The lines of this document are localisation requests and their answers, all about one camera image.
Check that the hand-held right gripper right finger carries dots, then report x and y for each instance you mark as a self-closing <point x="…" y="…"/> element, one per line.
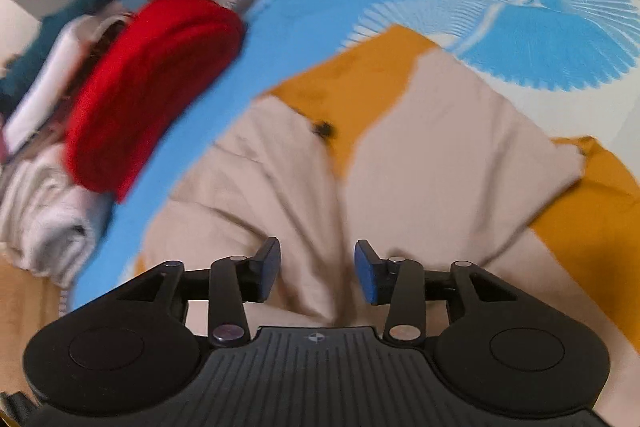
<point x="365" y="272"/>

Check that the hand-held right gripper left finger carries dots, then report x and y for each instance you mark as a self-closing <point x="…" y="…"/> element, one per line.
<point x="270" y="267"/>

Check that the beige and mustard hoodie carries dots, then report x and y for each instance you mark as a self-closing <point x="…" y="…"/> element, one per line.
<point x="425" y="157"/>

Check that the red folded blanket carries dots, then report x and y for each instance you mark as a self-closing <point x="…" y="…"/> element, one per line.
<point x="150" y="97"/>

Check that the white folded fleece blanket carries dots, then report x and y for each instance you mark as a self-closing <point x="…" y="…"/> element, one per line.
<point x="40" y="217"/>

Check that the wooden headboard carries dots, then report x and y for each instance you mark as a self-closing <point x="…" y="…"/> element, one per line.
<point x="30" y="307"/>

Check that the white folded quilt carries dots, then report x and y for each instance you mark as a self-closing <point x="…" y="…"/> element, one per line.
<point x="45" y="92"/>

